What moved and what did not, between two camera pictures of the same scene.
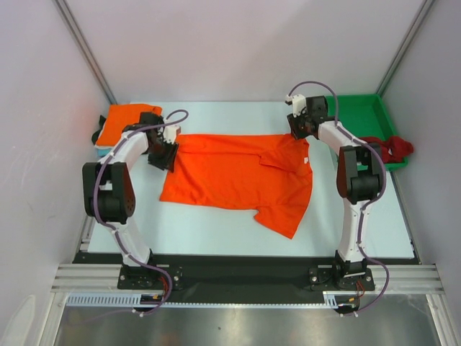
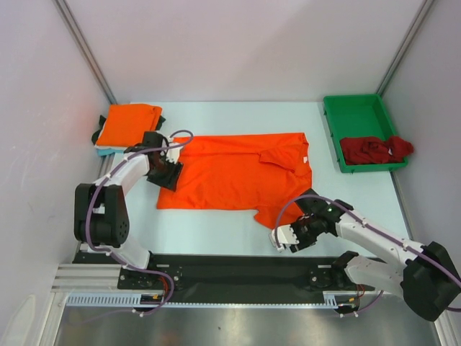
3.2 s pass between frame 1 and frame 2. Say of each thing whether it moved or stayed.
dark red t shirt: stayed
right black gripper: moved
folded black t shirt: stayed
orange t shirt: stayed
